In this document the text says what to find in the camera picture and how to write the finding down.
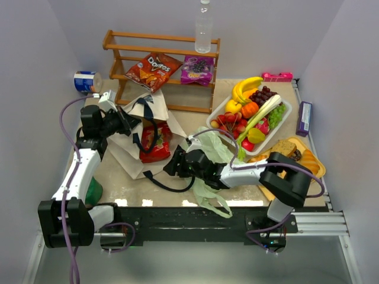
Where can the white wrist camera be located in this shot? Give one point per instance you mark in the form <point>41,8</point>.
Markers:
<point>193,143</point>
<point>106,100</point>

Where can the small orange pumpkin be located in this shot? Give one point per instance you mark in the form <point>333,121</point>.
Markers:
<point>249,110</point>

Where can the red snack bag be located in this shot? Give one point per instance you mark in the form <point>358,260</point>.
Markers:
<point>160,146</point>

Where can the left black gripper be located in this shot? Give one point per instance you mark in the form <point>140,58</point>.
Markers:
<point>123,121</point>

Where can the green cloth bundle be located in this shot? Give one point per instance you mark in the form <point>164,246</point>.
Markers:
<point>94,193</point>

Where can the pink box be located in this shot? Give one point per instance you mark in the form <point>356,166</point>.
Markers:
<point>281,77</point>

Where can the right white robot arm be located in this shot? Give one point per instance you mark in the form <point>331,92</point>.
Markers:
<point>287,180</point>

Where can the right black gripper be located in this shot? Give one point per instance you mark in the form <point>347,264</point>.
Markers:
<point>179,163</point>

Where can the Doritos chip bag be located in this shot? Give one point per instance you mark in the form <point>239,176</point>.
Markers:
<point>153,71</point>

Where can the yellow apple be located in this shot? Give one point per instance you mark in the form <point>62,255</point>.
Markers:
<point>233,106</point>

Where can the green celery stalk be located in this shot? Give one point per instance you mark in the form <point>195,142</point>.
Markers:
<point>266,108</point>

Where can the white fruit tray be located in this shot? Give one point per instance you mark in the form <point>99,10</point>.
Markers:
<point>258,148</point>

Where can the light green plastic bag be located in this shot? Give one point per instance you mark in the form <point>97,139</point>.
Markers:
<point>206,194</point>

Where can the brown bread slice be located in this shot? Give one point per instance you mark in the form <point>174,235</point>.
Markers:
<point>284,147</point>

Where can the wooden shelf rack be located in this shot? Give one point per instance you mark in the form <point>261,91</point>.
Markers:
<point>127,55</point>

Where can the green grapes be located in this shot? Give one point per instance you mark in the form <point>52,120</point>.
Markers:
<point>275,116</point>

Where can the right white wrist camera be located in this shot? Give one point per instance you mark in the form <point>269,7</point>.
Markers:
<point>193,143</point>

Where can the beige canvas tote bag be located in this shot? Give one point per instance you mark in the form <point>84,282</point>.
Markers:
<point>151,109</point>

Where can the clear plastic water bottle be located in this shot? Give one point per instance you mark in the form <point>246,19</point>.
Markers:
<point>203,28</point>

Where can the golden croissant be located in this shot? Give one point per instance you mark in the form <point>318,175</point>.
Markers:
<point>308,160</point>

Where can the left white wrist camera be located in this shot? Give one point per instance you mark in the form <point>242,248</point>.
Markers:
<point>106,100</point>

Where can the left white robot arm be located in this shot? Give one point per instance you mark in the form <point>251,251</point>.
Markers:
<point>65,220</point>

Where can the purple snack bag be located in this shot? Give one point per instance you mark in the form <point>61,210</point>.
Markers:
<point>197,69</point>

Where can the red apple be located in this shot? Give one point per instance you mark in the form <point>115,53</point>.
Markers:
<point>247,145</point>

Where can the red cherries pile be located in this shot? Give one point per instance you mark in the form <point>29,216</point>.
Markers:
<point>234,124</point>

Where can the pink dragon fruit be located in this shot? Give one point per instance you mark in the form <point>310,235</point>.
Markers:
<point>263,126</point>

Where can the dark red grapes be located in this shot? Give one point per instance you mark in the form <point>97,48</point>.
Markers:
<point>262,95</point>

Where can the chocolate donut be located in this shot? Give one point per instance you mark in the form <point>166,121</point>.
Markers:
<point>296,156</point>

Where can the blue white can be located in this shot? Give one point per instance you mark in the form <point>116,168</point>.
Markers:
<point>87,82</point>

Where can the purple box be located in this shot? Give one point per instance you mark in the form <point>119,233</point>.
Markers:
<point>304,118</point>

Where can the yellow star fruit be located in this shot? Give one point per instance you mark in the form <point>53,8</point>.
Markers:
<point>255,136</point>

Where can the yellow banana bunch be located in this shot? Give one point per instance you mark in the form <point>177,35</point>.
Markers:
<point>243,86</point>

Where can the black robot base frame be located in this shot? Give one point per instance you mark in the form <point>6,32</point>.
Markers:
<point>135,226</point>

